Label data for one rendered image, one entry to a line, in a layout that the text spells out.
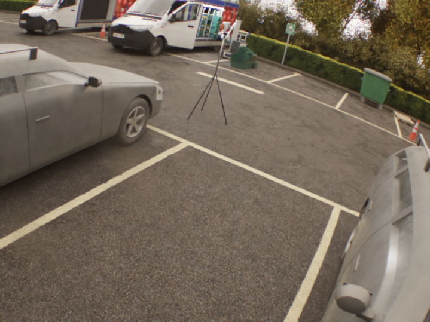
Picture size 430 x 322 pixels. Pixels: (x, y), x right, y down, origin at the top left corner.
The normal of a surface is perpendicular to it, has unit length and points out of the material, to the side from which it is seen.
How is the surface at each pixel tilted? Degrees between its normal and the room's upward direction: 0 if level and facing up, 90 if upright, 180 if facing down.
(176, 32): 94
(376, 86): 94
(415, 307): 29
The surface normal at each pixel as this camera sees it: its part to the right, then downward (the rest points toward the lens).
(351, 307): -0.47, 0.29
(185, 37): -0.11, 0.41
